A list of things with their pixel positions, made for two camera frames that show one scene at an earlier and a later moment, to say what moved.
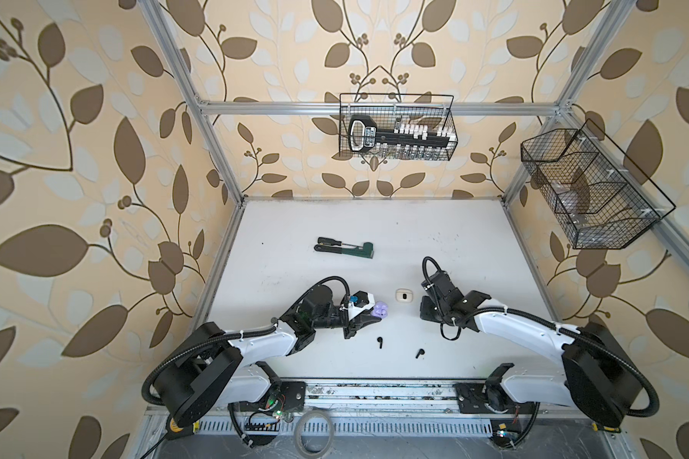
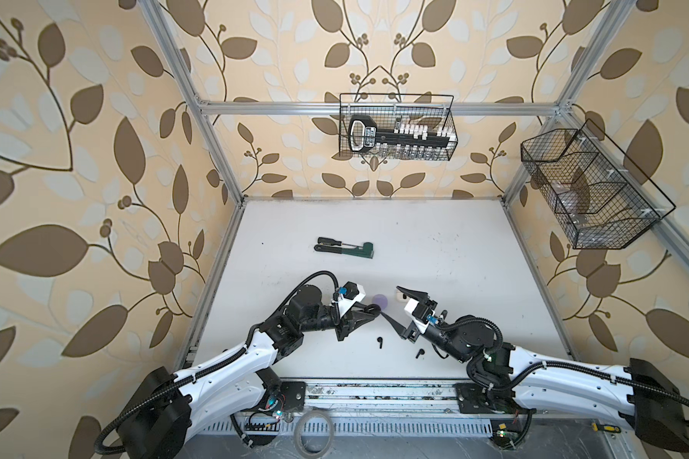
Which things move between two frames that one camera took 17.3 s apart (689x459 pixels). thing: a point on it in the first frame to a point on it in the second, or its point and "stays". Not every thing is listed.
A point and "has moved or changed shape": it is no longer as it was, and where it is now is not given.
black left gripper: (351, 328) stays
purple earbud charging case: (380, 309) has moved or changed shape
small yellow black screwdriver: (595, 427) stays
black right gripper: (424, 308) to (404, 332)
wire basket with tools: (397, 126) stays
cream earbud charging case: (404, 295) stays
